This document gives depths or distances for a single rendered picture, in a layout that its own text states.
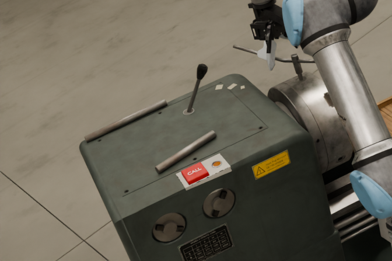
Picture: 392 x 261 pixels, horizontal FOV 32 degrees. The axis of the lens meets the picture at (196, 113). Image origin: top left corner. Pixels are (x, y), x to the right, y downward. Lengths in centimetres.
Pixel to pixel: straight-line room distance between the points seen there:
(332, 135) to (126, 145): 61
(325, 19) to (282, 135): 46
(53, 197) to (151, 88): 122
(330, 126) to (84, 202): 235
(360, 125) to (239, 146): 48
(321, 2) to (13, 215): 312
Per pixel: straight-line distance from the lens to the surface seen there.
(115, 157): 201
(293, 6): 152
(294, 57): 209
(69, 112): 516
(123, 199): 183
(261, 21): 208
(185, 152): 188
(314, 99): 206
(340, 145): 208
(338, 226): 224
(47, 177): 452
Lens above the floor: 231
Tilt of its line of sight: 31 degrees down
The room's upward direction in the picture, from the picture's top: 19 degrees counter-clockwise
